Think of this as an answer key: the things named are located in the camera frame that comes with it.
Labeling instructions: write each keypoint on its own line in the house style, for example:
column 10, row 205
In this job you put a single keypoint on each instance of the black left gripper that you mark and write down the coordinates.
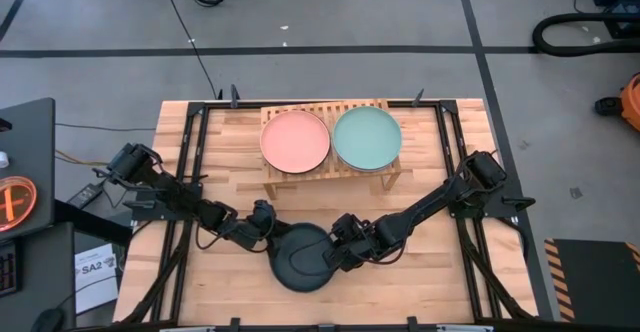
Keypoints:
column 260, row 229

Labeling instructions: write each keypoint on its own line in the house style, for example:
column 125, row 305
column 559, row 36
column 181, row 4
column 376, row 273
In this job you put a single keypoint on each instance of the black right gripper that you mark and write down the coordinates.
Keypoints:
column 360, row 242

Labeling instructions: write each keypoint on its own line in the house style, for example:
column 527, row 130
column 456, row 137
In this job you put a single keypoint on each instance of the dark grey plate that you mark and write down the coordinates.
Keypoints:
column 305, row 272

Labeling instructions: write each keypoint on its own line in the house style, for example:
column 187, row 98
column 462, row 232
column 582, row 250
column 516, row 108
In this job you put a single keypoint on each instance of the pink plate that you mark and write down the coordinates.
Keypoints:
column 295, row 142

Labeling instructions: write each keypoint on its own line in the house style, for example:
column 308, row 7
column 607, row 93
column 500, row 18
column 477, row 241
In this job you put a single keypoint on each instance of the mint green plate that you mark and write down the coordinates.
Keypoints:
column 367, row 139

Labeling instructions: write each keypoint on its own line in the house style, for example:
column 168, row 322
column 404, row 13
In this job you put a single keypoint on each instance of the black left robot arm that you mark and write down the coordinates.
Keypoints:
column 175, row 194

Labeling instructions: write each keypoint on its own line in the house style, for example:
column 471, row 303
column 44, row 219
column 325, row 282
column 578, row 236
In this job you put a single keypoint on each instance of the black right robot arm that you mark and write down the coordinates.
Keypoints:
column 425, row 207

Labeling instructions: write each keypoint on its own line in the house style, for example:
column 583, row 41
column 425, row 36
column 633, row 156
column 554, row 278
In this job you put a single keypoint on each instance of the wooden slatted shelf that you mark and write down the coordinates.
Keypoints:
column 331, row 164

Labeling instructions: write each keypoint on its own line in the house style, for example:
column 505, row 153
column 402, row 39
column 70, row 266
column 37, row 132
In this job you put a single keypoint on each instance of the black table clamp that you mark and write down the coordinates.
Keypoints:
column 411, row 322
column 234, row 323
column 418, row 99
column 234, row 97

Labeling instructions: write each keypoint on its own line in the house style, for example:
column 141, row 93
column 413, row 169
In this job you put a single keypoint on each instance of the white printed paper sheet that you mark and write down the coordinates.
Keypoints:
column 95, row 292

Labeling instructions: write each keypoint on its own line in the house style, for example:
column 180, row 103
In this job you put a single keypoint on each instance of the black power adapter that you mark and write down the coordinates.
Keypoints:
column 85, row 196

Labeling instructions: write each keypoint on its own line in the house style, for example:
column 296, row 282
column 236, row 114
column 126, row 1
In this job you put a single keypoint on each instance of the low black desk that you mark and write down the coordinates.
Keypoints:
column 45, row 272

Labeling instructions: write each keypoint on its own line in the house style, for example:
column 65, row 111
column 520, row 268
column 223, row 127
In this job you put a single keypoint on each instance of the black computer mouse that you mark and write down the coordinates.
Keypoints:
column 47, row 321

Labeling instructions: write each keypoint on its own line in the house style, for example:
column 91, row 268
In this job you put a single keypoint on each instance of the black hazard-striped mat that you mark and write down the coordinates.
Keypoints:
column 595, row 282

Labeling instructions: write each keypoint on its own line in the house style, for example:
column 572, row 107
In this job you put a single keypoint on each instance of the round orange dish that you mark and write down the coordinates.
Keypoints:
column 25, row 192

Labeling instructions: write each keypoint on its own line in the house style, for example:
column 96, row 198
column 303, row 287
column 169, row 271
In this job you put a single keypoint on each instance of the black keyboard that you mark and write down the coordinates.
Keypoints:
column 7, row 272

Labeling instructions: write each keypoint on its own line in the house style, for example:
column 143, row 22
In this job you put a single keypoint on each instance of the white tape roll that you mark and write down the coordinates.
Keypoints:
column 3, row 160

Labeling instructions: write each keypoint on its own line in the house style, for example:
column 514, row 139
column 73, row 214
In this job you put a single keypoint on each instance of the orange machine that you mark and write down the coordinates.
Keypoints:
column 632, row 102

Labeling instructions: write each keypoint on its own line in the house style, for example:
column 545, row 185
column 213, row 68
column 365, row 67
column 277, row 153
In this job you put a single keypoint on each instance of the black aluminium table frame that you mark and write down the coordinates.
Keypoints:
column 245, row 105

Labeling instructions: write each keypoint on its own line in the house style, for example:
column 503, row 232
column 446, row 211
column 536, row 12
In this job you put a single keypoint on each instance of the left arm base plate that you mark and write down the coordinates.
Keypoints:
column 150, row 215

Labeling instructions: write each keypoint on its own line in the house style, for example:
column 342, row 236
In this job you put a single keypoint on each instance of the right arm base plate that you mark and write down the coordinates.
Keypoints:
column 492, row 212

